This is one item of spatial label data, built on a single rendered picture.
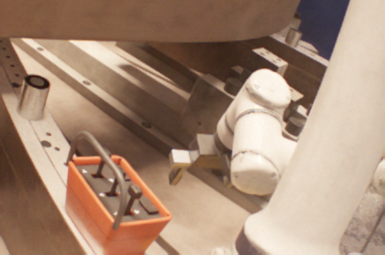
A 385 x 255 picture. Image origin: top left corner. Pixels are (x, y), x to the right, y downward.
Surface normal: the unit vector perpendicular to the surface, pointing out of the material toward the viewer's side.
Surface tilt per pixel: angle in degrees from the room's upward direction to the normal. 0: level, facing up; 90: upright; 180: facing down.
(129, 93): 71
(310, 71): 90
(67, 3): 90
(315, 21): 90
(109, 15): 90
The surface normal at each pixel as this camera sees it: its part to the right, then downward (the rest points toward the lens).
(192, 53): -0.17, 0.39
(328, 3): -0.54, 0.18
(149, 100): -0.36, -0.07
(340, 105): -0.66, -0.04
